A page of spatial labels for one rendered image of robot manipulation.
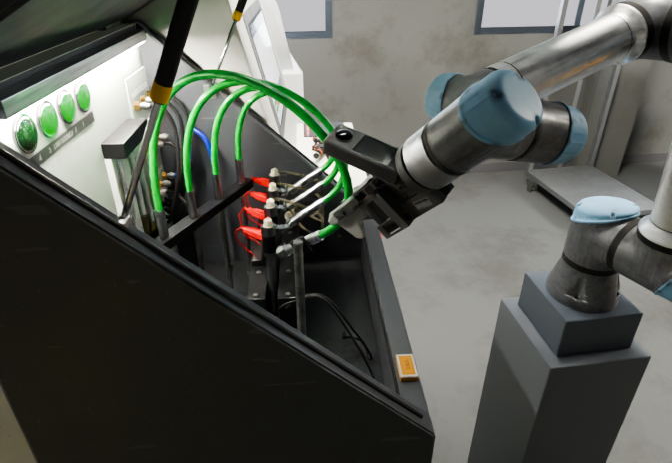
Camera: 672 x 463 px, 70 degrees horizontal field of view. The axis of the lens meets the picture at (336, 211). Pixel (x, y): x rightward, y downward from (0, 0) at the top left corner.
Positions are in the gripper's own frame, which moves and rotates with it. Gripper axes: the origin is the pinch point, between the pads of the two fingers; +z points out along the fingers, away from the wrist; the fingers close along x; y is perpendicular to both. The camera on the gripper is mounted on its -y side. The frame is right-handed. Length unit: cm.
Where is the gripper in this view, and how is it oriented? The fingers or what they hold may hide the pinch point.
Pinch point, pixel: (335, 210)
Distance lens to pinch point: 76.1
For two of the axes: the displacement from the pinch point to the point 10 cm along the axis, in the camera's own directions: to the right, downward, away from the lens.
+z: -4.8, 3.7, 7.9
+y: 6.9, 7.2, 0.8
